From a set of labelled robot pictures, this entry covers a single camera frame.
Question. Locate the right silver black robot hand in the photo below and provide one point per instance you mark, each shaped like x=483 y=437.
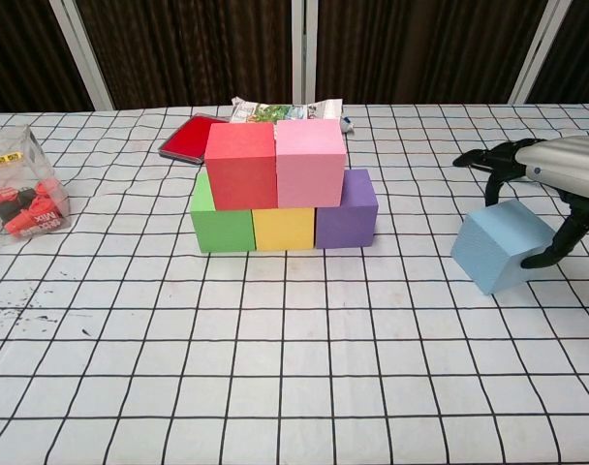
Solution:
x=566 y=164

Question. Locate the blue foam cube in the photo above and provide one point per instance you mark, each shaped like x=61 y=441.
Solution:
x=493 y=247

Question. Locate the purple foam cube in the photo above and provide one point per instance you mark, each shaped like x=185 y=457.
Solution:
x=348 y=223

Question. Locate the pink foam cube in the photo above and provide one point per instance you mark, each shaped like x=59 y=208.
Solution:
x=309 y=162

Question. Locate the yellow foam cube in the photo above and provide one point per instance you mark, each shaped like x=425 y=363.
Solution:
x=285 y=227

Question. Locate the red foam cube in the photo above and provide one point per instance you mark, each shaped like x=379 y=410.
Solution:
x=238 y=164

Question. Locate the green foam cube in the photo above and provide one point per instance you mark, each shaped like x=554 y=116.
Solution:
x=222 y=230

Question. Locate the dark brown partition panel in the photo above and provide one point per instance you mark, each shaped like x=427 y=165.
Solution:
x=580 y=48
x=420 y=48
x=23 y=48
x=188 y=48

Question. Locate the blue white tube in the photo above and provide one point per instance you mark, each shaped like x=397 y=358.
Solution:
x=349 y=125

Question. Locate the crumpled white snack bag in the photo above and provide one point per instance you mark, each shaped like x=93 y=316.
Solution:
x=270 y=110

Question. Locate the red ink pad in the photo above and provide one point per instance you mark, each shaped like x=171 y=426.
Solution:
x=190 y=138

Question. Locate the plastic bag of small items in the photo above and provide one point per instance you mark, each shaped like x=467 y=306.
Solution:
x=23 y=194

